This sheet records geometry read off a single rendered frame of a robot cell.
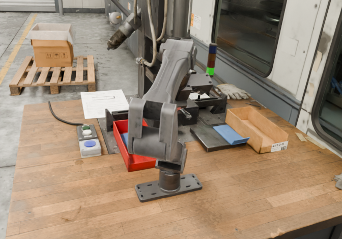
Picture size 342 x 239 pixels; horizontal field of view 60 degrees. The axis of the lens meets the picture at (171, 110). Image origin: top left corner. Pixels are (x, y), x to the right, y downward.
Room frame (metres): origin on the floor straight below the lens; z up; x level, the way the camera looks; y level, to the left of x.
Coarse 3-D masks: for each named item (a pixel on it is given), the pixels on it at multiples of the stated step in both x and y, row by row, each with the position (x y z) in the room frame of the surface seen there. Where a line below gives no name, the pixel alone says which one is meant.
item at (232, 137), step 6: (216, 126) 1.08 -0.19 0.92; (222, 126) 1.08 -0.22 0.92; (228, 126) 1.08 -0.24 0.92; (222, 132) 1.03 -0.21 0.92; (228, 132) 1.03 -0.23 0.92; (234, 132) 1.03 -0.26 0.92; (228, 138) 0.99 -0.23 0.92; (234, 138) 0.99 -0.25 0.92; (240, 138) 0.99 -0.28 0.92; (246, 138) 0.95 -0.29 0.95; (234, 144) 0.95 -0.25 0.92
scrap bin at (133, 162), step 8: (120, 120) 1.01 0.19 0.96; (144, 120) 1.02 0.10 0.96; (120, 128) 1.01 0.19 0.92; (120, 136) 0.89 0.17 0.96; (120, 144) 0.88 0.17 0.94; (128, 160) 0.77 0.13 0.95; (136, 160) 0.84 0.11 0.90; (144, 160) 0.84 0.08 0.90; (152, 160) 0.81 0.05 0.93; (128, 168) 0.77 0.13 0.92; (136, 168) 0.78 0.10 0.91; (144, 168) 0.79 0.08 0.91
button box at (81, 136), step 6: (48, 102) 1.24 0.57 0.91; (54, 114) 1.12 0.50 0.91; (60, 120) 1.08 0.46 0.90; (78, 126) 0.99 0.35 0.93; (90, 126) 1.00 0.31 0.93; (78, 132) 0.95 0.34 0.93; (96, 132) 0.96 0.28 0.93; (78, 138) 0.91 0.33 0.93; (84, 138) 0.91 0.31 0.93; (90, 138) 0.92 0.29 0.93; (96, 138) 0.93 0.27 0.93
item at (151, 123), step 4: (180, 112) 1.10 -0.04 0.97; (188, 112) 1.11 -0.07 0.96; (192, 112) 1.12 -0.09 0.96; (196, 112) 1.13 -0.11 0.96; (180, 116) 1.14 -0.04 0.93; (184, 116) 1.11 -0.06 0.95; (192, 116) 1.12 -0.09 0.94; (196, 116) 1.13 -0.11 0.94; (148, 120) 1.11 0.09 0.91; (152, 120) 1.06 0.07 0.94; (180, 120) 1.13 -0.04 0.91; (184, 120) 1.11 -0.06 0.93; (188, 120) 1.12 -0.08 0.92; (192, 120) 1.12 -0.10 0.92; (196, 120) 1.13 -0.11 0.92; (152, 124) 1.06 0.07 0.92; (156, 124) 1.06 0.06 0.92; (184, 124) 1.11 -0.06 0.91; (188, 124) 1.12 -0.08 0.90
